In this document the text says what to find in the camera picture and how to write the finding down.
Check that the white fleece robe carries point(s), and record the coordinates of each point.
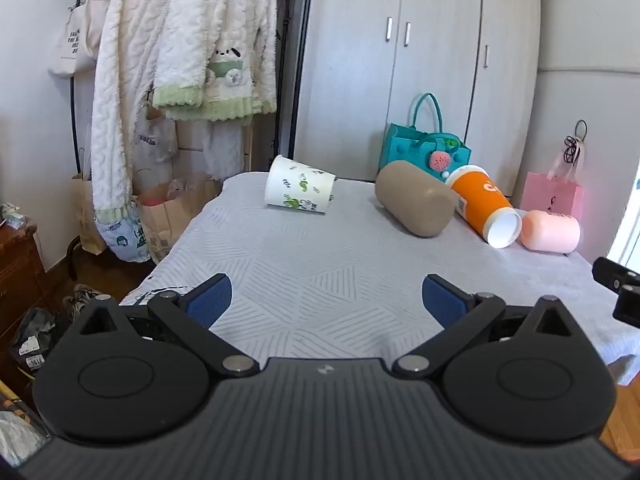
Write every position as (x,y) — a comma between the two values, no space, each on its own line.
(125,85)

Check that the grey wardrobe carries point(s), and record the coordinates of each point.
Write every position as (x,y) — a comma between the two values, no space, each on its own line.
(440,60)

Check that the pink cup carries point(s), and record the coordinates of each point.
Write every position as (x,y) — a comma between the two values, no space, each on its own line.
(550,230)

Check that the brown paper bag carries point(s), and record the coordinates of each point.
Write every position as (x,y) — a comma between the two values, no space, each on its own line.
(87,220)
(165,220)

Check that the white fleece pants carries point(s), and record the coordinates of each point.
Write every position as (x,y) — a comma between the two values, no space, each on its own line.
(225,150)

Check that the white pajama top green trim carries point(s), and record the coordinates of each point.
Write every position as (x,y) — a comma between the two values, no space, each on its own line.
(225,35)

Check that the pink gift bag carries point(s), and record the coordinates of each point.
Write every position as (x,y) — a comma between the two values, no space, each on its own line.
(555,192)

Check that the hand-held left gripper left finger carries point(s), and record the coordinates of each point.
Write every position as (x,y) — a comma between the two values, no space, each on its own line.
(212,302)

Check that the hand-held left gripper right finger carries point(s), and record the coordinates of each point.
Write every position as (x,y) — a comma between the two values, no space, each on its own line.
(442,302)

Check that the wooden cabinet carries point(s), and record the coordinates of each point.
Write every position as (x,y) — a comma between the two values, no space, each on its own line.
(20,275)

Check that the blue and white printed bag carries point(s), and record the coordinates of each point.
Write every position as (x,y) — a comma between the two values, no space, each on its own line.
(122,240)

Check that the canvas tote bag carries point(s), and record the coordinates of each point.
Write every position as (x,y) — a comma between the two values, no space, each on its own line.
(75,45)

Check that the orange cup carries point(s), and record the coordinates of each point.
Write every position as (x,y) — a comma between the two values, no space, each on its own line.
(480,200)

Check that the teal handbag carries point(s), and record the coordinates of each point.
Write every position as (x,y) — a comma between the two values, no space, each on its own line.
(405,145)

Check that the black pole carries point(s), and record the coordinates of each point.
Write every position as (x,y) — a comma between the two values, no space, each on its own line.
(285,60)

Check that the grey patterned tablecloth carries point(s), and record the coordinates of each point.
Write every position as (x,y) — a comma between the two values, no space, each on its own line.
(325,270)

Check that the grey sneakers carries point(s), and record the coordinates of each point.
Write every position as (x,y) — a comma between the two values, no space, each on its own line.
(80,300)

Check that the white cup with green print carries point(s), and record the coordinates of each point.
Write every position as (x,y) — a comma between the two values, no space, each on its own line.
(300,185)

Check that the tan cup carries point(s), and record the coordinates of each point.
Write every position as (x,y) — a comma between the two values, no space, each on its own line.
(415,200)

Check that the black clothes rack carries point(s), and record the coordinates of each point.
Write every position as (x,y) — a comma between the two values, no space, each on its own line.
(74,110)

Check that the black plastic bag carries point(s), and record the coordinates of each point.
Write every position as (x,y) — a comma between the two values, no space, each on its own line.
(32,330)

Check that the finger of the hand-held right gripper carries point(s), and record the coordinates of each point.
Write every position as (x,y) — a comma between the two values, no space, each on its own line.
(629,305)

